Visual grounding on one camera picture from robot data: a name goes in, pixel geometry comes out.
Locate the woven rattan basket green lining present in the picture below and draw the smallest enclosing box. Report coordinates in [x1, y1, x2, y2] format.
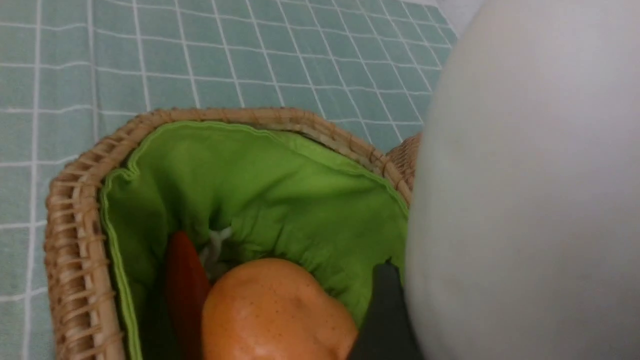
[44, 108, 415, 360]

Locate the green checkered tablecloth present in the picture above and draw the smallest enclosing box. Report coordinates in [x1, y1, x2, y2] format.
[0, 0, 458, 360]

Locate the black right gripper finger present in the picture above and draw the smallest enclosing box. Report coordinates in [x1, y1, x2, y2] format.
[347, 259, 425, 360]

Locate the brown toy potato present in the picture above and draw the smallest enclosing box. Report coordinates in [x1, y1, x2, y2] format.
[201, 259, 359, 360]

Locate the orange toy carrot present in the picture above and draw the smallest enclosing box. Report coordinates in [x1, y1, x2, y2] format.
[164, 231, 210, 360]

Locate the white toy radish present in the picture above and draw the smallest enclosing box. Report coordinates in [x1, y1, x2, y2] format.
[406, 0, 640, 360]

